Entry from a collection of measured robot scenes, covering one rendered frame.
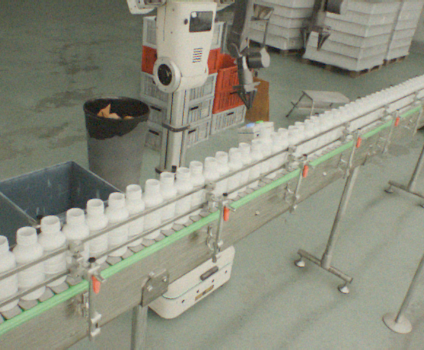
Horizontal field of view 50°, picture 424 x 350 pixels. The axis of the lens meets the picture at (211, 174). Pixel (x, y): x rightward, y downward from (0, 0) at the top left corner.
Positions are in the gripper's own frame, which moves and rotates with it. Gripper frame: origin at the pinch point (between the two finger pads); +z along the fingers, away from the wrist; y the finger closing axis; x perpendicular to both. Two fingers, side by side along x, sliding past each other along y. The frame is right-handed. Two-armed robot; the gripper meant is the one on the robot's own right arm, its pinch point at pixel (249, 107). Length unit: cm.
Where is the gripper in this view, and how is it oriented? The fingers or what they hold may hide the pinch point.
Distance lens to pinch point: 177.8
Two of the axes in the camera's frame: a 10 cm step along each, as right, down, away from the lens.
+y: 6.5, -2.8, 7.0
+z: 1.4, 9.6, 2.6
